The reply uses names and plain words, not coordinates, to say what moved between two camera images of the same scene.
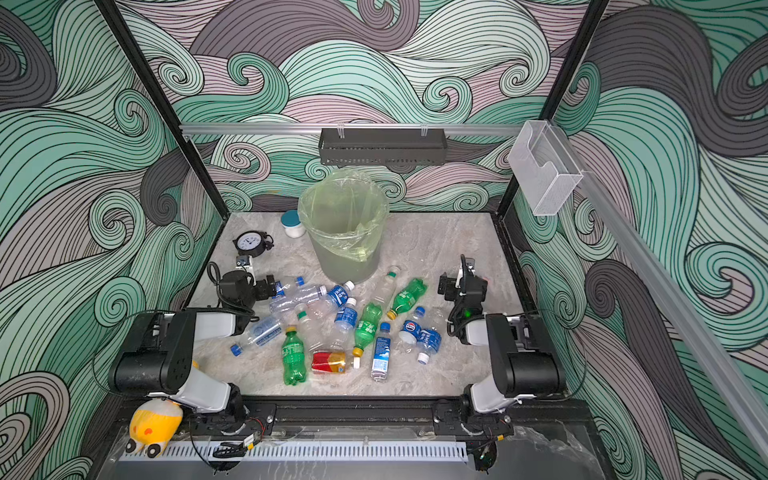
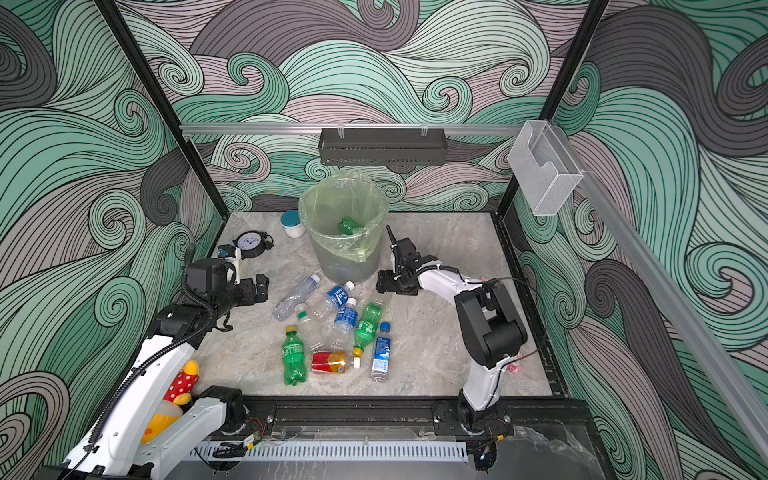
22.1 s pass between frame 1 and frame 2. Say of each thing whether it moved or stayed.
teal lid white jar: stayed
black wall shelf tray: stayed
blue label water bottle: stayed
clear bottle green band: stayed
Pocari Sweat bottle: stayed
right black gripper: moved
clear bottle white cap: moved
